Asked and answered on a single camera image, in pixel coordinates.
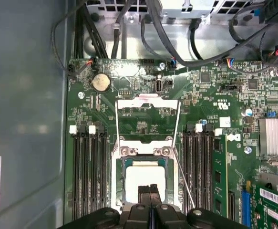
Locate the internal USB port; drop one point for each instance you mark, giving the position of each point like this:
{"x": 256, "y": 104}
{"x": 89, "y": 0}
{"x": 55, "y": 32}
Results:
{"x": 159, "y": 84}

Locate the small white board sticker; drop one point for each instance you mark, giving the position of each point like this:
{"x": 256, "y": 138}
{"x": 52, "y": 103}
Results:
{"x": 225, "y": 121}

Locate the silver chipset heat sink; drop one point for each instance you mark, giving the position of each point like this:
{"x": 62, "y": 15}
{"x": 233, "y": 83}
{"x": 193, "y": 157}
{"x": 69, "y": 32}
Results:
{"x": 275, "y": 137}

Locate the silver capacitor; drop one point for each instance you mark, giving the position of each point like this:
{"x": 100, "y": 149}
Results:
{"x": 246, "y": 112}

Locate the black expansion slot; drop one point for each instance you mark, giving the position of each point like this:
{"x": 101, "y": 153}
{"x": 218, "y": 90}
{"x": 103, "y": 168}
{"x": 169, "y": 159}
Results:
{"x": 231, "y": 205}

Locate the green RAM stick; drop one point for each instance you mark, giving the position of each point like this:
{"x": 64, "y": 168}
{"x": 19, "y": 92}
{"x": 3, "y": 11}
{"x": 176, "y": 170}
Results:
{"x": 221, "y": 167}

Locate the CPU socket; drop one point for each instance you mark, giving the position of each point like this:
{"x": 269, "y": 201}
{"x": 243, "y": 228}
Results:
{"x": 116, "y": 181}

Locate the graphics card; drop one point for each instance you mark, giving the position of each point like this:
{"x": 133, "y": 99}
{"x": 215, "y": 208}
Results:
{"x": 260, "y": 210}

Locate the green motherboard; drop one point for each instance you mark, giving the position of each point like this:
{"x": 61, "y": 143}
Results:
{"x": 200, "y": 100}

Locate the metal socket cover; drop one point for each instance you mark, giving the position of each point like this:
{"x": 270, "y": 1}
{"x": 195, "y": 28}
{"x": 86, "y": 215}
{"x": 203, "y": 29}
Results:
{"x": 165, "y": 103}

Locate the silver coin battery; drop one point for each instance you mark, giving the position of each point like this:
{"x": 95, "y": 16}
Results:
{"x": 101, "y": 82}

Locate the silver CPU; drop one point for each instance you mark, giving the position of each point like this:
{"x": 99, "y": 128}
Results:
{"x": 143, "y": 174}

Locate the RAM slot with black clips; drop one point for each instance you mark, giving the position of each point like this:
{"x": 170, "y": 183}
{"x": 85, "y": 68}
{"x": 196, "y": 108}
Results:
{"x": 208, "y": 167}
{"x": 84, "y": 167}
{"x": 188, "y": 167}
{"x": 103, "y": 167}

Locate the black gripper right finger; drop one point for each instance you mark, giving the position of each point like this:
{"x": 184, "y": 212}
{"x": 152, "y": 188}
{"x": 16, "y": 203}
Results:
{"x": 162, "y": 214}

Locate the silver metal drive cage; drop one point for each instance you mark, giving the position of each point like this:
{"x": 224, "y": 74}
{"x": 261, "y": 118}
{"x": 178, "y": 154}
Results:
{"x": 212, "y": 40}

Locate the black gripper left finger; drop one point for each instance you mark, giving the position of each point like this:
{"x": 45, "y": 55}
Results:
{"x": 138, "y": 214}

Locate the blue expansion slot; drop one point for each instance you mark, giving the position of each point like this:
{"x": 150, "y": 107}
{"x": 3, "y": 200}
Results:
{"x": 245, "y": 205}

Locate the metal locking lever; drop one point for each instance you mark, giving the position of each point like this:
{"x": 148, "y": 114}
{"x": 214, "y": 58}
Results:
{"x": 184, "y": 179}

